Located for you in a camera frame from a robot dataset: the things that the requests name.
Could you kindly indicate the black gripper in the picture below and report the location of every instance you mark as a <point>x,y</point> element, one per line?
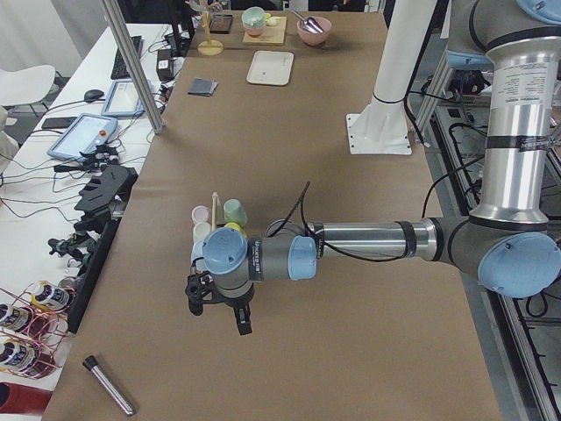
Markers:
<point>237,303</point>

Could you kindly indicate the green cup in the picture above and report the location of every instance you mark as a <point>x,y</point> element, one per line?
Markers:
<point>234,212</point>

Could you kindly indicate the cream rabbit tray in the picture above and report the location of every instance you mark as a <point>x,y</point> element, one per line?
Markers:
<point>270,68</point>

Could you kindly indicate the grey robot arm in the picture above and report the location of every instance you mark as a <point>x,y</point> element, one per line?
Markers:
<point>503,242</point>

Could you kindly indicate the light blue cup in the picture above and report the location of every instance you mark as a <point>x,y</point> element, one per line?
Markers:
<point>196,252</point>

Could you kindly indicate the white cup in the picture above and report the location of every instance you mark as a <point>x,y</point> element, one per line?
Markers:
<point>201,231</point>

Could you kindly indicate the pink cup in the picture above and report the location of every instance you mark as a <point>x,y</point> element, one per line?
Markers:
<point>201,214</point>

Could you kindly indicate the metal cylinder with black cap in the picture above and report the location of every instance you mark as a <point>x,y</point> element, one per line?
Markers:
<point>115,393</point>

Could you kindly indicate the black tool holder rack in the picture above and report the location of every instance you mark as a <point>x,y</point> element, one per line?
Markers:
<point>94,233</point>

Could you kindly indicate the grey folded cloth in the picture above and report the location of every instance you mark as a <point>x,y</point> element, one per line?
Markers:
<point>202,87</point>

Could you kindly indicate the blue teach pendant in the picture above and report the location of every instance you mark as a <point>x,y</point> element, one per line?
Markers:
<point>83,136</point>
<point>122,101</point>

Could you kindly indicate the black computer mouse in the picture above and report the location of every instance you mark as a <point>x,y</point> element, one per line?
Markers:
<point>92,95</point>

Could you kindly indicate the wooden mug tree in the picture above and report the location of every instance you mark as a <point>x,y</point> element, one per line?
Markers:
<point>213,20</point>

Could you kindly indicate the black smartphone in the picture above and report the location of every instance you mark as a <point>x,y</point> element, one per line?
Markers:
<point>57,123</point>

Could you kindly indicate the wooden cutting board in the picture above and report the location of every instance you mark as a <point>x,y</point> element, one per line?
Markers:
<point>271,36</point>

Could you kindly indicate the metal scoop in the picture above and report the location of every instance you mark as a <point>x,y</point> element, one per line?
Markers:
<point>309,24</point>

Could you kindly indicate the white chair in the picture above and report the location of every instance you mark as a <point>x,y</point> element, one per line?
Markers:
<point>26,86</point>

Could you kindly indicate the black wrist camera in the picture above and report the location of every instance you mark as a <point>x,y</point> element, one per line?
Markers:
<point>200,291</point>

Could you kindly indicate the white wire cup rack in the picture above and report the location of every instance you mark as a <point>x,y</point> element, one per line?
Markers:
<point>216,219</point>

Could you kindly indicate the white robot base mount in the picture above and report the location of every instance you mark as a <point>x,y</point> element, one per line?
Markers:
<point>381,127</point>

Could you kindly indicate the aluminium frame post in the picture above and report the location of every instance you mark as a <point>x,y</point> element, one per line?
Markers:
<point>115,19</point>

